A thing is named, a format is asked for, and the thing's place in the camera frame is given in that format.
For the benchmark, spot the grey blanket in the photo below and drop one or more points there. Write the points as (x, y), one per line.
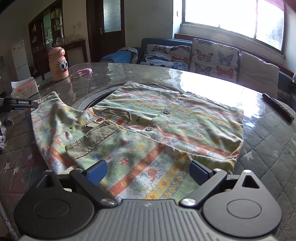
(134, 52)

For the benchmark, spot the dark wooden display cabinet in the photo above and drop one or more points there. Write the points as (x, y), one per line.
(39, 30)

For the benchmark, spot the wooden console table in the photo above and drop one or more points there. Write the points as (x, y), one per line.
(76, 44)

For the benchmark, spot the pink cartoon-face water bottle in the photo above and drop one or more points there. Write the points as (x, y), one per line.
(57, 67)

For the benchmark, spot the window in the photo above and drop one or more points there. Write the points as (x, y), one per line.
(219, 11)

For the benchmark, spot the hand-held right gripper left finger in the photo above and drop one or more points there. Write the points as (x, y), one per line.
(97, 173)

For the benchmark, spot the small pink toy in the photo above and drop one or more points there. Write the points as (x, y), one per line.
(85, 71)

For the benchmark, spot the blue sofa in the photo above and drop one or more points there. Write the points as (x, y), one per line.
(161, 41)

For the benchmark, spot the person's patterned clothing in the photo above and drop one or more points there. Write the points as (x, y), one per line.
(2, 136)

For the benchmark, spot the long butterfly print cushion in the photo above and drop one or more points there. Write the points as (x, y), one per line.
(161, 55)

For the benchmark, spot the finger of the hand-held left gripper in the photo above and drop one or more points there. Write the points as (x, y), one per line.
(23, 103)

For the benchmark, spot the blue cloth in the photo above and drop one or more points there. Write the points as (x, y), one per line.
(115, 56)

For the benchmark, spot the dark wooden door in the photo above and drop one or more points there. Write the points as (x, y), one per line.
(94, 46)

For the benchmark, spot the white refrigerator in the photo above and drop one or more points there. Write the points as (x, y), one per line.
(20, 60)

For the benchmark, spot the beige cushion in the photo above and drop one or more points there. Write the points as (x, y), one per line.
(256, 71)

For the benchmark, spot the black remote control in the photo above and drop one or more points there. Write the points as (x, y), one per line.
(277, 105)

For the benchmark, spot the patterned child's jacket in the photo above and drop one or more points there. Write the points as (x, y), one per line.
(161, 129)

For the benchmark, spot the tall butterfly print cushion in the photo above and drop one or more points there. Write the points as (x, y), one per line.
(212, 60)

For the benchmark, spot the white tissue box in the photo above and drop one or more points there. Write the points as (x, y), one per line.
(25, 89)

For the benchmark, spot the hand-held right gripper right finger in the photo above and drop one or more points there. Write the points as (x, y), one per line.
(198, 174)

